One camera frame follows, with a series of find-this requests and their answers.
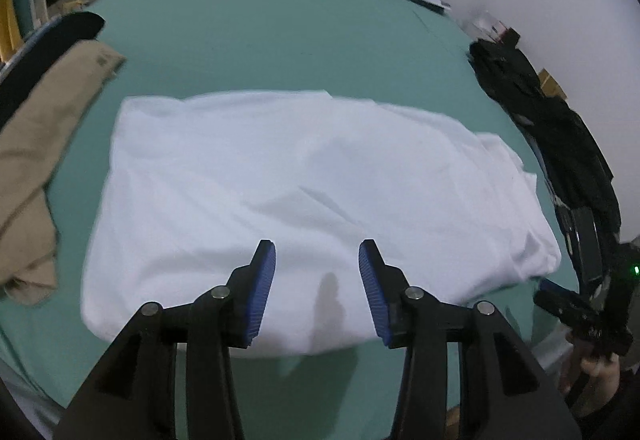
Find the beige garment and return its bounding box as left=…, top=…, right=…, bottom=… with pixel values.
left=0, top=40, right=127, bottom=305

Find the black smartphone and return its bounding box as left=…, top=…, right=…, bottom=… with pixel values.
left=570, top=207, right=604, bottom=285

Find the black clothes pile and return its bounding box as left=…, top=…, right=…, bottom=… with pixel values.
left=468, top=38, right=621, bottom=241

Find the black folded garment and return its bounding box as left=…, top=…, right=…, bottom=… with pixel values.
left=0, top=12, right=107, bottom=125

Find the white hooded jacket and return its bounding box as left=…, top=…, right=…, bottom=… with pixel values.
left=80, top=90, right=562, bottom=361

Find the person's right hand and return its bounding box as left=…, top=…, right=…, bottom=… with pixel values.
left=559, top=337, right=623, bottom=403

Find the green-sheeted bed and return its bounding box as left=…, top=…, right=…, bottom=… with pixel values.
left=0, top=0, right=581, bottom=440

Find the gold curtain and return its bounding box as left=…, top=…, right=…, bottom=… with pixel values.
left=0, top=0, right=23, bottom=65

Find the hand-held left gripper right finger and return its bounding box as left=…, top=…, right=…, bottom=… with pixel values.
left=358, top=240, right=583, bottom=440

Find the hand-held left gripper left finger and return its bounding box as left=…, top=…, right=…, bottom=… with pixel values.
left=57, top=240, right=277, bottom=440

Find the cardboard box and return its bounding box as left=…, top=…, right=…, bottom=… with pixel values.
left=537, top=68, right=569, bottom=99

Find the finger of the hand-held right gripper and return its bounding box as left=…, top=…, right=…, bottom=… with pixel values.
left=534, top=278, right=601, bottom=341

